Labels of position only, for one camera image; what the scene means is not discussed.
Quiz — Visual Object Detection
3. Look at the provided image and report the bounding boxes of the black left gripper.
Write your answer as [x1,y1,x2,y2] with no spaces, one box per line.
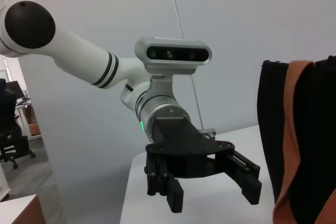
[143,117,263,214]

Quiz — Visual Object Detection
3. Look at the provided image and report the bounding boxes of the black food bag orange handles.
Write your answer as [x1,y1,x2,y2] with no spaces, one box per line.
[256,55,336,224]

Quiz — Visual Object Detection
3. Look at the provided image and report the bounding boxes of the orange storage box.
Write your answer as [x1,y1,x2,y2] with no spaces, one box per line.
[27,105,42,137]

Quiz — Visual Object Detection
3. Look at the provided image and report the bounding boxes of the wooden side table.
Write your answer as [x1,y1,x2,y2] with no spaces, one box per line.
[0,193,48,224]

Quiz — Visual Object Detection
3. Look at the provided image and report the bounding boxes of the white office desk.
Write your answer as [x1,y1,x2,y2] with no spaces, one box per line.
[15,97,36,138]

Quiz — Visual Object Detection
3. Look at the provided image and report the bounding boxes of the white low cabinet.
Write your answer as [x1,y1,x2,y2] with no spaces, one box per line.
[0,163,12,202]

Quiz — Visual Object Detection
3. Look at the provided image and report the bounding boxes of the black office chair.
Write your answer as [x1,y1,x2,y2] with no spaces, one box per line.
[0,78,37,170]

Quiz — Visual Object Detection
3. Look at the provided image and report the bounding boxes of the black computer monitor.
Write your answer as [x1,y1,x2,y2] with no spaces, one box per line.
[5,80,24,99]

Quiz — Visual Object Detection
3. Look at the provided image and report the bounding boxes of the left gripper cable with connector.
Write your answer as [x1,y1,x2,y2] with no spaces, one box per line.
[198,127,217,140]

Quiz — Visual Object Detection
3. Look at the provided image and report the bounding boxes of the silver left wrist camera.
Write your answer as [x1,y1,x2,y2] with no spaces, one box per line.
[134,36,213,75]

